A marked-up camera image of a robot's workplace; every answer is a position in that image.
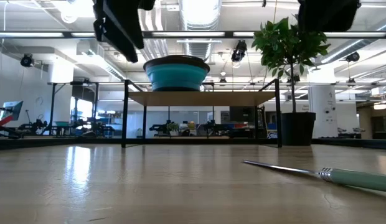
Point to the black equipment on background desk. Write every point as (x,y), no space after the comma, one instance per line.
(34,126)

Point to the black overhead frame bar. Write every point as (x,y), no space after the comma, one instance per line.
(230,34)

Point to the teal bowl with grey rim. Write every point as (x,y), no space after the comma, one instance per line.
(177,76)

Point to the black background monitor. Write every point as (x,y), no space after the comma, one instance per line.
(242,114)

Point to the silver ceiling air duct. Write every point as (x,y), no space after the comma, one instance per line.
(199,18)

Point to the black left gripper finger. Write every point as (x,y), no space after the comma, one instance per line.
(124,18)
(115,40)

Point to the small background potted plant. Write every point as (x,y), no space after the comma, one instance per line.
(172,127)

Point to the green leafy small tree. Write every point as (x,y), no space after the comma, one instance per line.
(286,43)

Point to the black plant pot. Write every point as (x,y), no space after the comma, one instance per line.
(298,129)

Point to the black background rig frame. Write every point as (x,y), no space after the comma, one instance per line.
(52,105)

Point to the wooden shelf with black legs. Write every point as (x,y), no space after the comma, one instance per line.
(199,98)

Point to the grey tilted monitor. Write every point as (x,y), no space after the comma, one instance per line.
(12,110)

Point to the white round column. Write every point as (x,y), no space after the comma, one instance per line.
(322,105)

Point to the black table edge rail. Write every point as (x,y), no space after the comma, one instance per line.
(211,141)

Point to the glowing rectangular lamp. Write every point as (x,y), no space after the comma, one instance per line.
(379,106)

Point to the red slanted bar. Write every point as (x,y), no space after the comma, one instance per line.
(3,120)

